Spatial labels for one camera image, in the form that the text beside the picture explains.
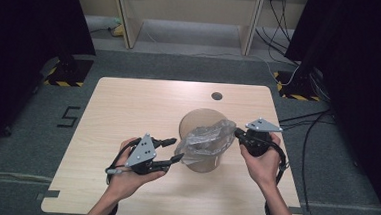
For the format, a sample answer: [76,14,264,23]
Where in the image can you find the black floor cable bundle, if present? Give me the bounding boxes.
[277,105,334,135]

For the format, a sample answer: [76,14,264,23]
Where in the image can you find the light wooden desk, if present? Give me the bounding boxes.
[107,0,265,58]

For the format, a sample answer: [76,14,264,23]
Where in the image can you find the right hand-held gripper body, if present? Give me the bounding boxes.
[238,116,284,159]

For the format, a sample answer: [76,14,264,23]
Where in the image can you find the transparent brown plastic bin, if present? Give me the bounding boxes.
[176,106,231,176]

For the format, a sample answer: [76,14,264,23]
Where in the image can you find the right hand-held gripper cable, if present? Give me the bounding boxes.
[263,139,307,215]

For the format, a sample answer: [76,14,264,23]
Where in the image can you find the person's right hand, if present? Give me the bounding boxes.
[236,130,284,194]

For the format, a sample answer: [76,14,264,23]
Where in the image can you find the black floor tape strip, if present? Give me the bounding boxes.
[35,188,61,203]

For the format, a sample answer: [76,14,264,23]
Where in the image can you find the stand base with hazard tape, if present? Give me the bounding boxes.
[44,53,95,89]
[271,69,324,103]

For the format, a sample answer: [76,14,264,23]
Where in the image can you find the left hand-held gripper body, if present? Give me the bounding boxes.
[124,131,172,177]

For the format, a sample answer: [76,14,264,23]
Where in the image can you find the long black floor cable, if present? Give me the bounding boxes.
[297,108,333,215]

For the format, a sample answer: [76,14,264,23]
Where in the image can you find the yellow object on floor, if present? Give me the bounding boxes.
[111,23,125,38]

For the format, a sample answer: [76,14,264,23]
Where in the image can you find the clear plastic bag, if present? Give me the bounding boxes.
[173,116,239,169]

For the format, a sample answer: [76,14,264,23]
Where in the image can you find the person's left hand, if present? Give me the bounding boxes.
[106,135,170,206]

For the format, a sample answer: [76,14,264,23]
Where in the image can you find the white floor cable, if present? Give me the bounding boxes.
[139,17,304,88]

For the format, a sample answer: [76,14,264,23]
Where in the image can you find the black curtain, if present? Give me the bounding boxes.
[0,0,100,164]
[274,0,381,215]

